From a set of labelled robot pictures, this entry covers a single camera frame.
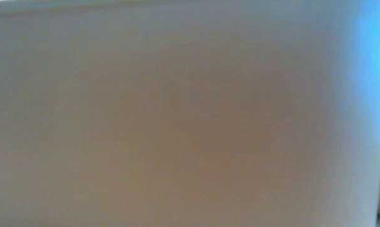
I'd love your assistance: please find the orange plastic bin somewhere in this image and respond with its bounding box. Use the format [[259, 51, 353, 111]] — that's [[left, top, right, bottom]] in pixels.
[[0, 0, 380, 227]]

